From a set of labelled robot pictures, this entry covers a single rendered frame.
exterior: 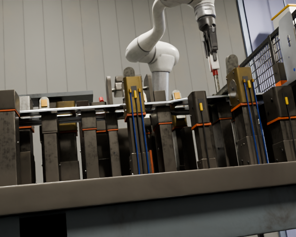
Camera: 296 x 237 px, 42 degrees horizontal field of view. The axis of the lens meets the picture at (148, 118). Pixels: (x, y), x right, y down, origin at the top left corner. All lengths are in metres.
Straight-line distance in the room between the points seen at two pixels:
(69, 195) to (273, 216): 0.37
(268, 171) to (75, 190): 0.33
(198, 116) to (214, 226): 0.58
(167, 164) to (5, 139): 0.52
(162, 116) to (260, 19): 3.99
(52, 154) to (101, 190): 0.72
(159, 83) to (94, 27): 2.28
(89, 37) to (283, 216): 3.73
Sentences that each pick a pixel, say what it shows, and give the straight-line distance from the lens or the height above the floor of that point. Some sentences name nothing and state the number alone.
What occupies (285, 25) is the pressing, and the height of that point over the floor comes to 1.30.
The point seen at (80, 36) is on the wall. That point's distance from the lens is 4.31.
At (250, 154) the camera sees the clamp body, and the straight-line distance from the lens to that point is 1.20.
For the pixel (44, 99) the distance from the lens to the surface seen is 1.54.
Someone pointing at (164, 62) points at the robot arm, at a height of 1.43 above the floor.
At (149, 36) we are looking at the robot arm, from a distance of 2.05.
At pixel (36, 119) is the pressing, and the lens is 1.43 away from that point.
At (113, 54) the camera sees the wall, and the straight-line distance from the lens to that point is 4.28.
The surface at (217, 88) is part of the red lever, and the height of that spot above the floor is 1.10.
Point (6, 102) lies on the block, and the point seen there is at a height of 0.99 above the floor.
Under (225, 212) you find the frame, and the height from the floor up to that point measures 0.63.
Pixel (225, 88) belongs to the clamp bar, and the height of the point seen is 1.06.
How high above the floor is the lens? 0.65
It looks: 13 degrees up
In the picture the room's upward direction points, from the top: 7 degrees counter-clockwise
